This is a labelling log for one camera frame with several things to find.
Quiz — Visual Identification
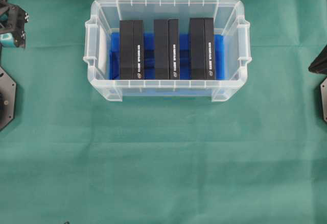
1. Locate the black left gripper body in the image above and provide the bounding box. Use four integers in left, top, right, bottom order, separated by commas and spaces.
1, 1, 29, 48

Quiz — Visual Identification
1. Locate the black realsense box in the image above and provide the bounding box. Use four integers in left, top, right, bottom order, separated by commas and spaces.
120, 20, 145, 80
154, 19, 180, 80
189, 18, 216, 80

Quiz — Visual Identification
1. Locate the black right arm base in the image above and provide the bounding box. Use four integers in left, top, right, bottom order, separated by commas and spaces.
320, 78, 327, 122

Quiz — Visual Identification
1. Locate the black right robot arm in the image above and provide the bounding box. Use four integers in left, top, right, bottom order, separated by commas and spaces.
308, 46, 327, 74

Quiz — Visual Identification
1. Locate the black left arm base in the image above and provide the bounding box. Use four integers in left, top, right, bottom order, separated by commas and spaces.
0, 67, 16, 130

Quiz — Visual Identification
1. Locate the clear plastic storage case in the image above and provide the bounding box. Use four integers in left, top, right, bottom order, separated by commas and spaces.
83, 0, 252, 102

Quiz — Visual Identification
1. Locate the green table cloth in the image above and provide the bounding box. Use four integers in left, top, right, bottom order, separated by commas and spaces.
1, 0, 326, 223

